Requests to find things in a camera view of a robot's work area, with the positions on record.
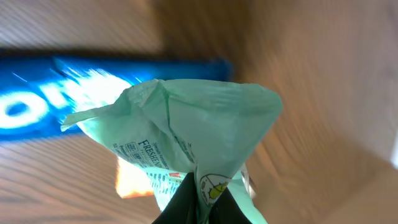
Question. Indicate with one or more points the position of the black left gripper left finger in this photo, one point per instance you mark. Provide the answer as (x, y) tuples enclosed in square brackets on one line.
[(182, 209)]

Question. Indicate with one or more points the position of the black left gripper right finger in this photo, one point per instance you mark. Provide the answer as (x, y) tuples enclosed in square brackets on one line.
[(227, 211)]

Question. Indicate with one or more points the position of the small orange snack packet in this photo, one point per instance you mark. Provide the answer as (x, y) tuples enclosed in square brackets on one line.
[(131, 181)]

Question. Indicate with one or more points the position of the pale green wet wipes pack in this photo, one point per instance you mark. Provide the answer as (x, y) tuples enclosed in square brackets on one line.
[(173, 128)]

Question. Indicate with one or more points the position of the blue Oreo cookie pack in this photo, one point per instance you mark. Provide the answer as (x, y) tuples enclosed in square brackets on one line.
[(37, 93)]

